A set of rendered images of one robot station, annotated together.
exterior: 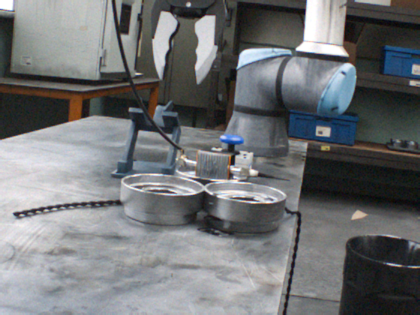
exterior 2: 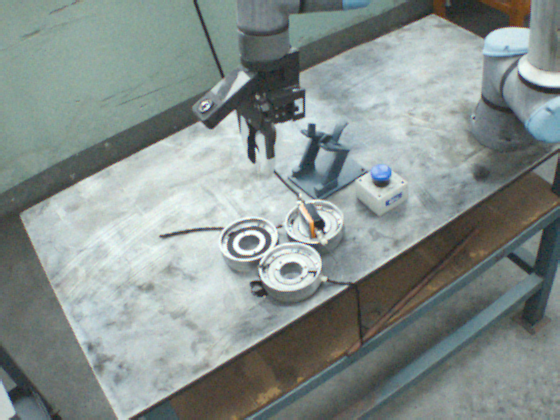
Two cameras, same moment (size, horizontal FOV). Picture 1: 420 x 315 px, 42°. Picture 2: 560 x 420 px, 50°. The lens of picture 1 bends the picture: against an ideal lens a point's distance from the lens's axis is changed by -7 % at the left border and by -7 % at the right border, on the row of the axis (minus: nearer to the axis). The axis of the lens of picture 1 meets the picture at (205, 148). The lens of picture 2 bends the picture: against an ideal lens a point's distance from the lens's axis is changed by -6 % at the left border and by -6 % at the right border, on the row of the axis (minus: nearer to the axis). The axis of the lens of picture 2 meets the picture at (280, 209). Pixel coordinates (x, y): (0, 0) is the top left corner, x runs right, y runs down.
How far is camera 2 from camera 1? 95 cm
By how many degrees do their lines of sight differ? 58
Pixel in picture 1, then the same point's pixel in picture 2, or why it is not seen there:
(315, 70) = (523, 95)
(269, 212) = (283, 295)
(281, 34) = not seen: outside the picture
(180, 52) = not seen: outside the picture
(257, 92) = (490, 86)
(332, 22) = (547, 46)
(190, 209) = (248, 267)
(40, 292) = (103, 323)
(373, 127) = not seen: outside the picture
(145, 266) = (171, 316)
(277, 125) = (511, 121)
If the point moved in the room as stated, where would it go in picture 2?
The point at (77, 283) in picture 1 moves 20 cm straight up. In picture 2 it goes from (124, 321) to (84, 244)
